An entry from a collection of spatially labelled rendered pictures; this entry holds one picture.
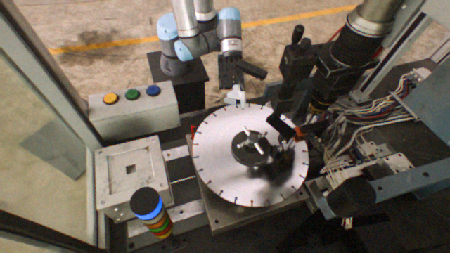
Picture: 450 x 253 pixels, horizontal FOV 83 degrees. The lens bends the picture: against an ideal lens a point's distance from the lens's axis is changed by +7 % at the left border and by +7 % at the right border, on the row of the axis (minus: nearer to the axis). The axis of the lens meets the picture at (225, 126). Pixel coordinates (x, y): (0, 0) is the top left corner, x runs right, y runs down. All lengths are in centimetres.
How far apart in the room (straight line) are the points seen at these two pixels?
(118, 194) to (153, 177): 9
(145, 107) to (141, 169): 23
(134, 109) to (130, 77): 146
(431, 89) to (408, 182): 25
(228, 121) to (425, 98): 46
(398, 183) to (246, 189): 34
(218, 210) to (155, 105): 40
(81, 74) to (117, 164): 176
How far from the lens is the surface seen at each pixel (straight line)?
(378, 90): 135
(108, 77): 236
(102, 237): 82
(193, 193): 84
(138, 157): 76
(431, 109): 53
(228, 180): 64
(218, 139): 70
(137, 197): 43
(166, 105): 86
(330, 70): 51
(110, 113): 88
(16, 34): 59
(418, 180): 71
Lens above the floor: 155
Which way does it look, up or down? 55 degrees down
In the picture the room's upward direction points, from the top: 6 degrees clockwise
